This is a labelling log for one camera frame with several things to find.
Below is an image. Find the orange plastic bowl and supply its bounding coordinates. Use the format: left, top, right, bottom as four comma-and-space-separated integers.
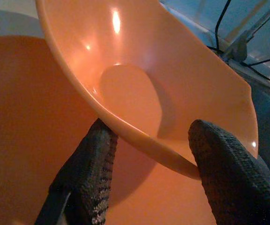
35, 0, 260, 180

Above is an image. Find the metal sink faucet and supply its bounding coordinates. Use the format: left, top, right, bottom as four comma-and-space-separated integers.
223, 0, 270, 62

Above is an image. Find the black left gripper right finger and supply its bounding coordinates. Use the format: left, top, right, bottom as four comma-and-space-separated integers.
187, 119, 270, 225

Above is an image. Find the orange round plate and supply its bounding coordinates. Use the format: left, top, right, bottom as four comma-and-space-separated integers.
0, 34, 218, 225

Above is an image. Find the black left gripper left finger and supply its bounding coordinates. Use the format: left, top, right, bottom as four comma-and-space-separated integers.
35, 118, 119, 225

